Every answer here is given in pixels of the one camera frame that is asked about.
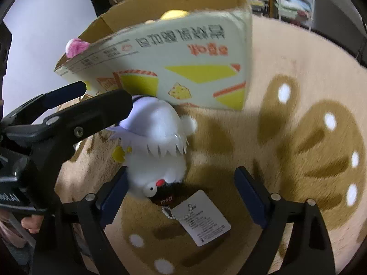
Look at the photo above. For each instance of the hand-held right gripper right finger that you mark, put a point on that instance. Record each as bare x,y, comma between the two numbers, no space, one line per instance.
252,199

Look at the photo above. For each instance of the printed cardboard box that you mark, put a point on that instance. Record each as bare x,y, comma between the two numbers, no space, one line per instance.
186,63

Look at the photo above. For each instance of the yellow plush toy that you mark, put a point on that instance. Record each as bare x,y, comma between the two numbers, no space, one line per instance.
173,15

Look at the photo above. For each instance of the person's left hand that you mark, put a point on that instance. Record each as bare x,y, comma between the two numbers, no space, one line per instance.
32,225

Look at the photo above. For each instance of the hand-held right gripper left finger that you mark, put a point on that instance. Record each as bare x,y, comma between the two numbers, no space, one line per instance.
113,202

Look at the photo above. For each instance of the beige patterned rug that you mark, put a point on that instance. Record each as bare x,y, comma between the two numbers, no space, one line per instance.
286,163

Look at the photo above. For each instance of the lavender haired plush doll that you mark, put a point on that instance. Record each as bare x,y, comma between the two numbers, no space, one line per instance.
154,126

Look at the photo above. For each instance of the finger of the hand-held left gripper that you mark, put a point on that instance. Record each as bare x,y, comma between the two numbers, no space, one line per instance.
94,111
63,94

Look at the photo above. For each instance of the pink plush toy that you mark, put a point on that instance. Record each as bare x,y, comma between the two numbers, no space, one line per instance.
76,47

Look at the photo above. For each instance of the white utility cart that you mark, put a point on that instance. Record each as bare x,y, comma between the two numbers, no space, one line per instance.
292,0

